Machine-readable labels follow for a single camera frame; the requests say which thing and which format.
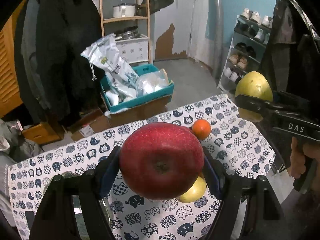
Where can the red apple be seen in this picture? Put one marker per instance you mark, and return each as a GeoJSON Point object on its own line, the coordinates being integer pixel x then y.
{"type": "Point", "coordinates": [161, 161]}

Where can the green scalloped glass bowl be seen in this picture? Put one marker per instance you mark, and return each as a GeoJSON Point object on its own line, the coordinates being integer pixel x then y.
{"type": "Point", "coordinates": [74, 208]}

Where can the flat cardboard box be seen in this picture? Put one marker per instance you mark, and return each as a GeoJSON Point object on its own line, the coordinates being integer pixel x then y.
{"type": "Point", "coordinates": [91, 123]}

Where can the white storage basket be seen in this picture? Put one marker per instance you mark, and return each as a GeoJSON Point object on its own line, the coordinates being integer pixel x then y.
{"type": "Point", "coordinates": [134, 50]}

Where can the black smartphone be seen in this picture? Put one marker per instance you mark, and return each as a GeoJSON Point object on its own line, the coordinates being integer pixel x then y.
{"type": "Point", "coordinates": [30, 216]}

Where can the wooden drawer box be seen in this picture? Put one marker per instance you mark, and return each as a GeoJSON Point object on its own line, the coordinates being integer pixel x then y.
{"type": "Point", "coordinates": [43, 133]}

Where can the clear plastic bag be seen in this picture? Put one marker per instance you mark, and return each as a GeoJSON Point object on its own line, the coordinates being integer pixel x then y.
{"type": "Point", "coordinates": [152, 82]}

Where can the white rice bag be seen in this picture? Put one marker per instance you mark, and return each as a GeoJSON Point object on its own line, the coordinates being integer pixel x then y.
{"type": "Point", "coordinates": [105, 55]}

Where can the cat pattern tablecloth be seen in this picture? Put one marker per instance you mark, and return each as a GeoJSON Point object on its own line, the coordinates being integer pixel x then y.
{"type": "Point", "coordinates": [233, 141]}

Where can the shoe rack with shoes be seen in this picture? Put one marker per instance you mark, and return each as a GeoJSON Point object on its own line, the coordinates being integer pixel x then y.
{"type": "Point", "coordinates": [249, 40]}

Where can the steel pot on basket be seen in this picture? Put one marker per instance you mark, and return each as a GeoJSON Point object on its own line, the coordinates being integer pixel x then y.
{"type": "Point", "coordinates": [127, 33]}

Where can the wooden shelf rack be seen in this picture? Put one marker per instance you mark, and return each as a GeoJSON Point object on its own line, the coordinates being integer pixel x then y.
{"type": "Point", "coordinates": [134, 17]}

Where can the person's right hand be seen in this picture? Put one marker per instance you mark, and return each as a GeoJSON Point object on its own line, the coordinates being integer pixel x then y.
{"type": "Point", "coordinates": [298, 157]}

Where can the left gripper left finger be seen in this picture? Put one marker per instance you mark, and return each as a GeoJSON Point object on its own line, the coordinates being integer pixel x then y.
{"type": "Point", "coordinates": [105, 172]}

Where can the large orange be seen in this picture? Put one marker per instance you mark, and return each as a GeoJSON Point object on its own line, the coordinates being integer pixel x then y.
{"type": "Point", "coordinates": [201, 129]}

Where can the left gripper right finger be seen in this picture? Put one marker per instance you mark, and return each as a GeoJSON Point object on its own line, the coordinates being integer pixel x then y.
{"type": "Point", "coordinates": [263, 219]}

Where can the black hanging coat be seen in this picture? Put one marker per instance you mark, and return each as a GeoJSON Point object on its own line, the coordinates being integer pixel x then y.
{"type": "Point", "coordinates": [55, 81]}

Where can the pile of grey clothes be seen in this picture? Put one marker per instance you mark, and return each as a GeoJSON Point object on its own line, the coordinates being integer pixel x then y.
{"type": "Point", "coordinates": [15, 145]}

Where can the cardboard box under crate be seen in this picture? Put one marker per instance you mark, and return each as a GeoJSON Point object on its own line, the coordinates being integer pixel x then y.
{"type": "Point", "coordinates": [138, 113]}

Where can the wooden louvered wardrobe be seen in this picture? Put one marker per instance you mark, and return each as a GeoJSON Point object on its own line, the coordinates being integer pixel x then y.
{"type": "Point", "coordinates": [9, 89]}

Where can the teal plastic crate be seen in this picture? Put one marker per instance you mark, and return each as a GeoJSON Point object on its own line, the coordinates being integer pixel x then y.
{"type": "Point", "coordinates": [128, 103]}

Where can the white cooking pot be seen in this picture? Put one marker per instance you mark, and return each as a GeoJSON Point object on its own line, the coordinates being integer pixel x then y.
{"type": "Point", "coordinates": [124, 10]}

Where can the yellow pear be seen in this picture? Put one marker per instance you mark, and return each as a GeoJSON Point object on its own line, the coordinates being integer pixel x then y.
{"type": "Point", "coordinates": [253, 84]}
{"type": "Point", "coordinates": [195, 192]}

